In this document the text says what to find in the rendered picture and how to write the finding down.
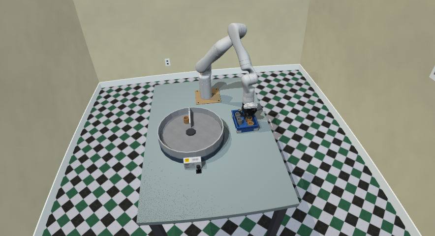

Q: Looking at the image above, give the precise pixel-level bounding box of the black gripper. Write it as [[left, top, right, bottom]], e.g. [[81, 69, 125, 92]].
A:
[[238, 103, 257, 121]]

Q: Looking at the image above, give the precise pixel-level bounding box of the grey round turntable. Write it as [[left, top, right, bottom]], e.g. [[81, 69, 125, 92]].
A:
[[157, 107, 224, 174]]

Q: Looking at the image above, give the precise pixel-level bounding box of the blue crate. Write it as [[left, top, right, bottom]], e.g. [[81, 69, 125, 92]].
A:
[[231, 110, 259, 134]]

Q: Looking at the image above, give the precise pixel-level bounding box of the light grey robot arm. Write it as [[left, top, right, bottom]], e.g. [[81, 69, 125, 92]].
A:
[[195, 23, 258, 109]]

